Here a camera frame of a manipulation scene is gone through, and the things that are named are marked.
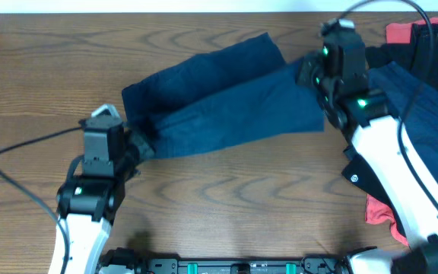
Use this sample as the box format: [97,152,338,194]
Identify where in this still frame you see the navy blue shorts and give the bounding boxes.
[122,33,324,158]

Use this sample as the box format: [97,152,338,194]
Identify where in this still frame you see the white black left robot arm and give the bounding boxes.
[49,129,154,273]

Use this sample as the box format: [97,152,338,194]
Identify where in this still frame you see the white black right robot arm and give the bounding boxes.
[297,49,438,273]

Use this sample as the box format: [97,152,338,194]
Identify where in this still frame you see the red garment in pile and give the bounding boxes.
[365,17,438,246]

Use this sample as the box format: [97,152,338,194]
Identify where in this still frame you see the black garment with logo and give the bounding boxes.
[341,21,438,206]

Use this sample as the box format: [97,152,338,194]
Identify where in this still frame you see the dark blue garment in pile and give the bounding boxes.
[368,51,438,183]

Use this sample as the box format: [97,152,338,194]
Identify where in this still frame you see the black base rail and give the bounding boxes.
[96,248,350,274]

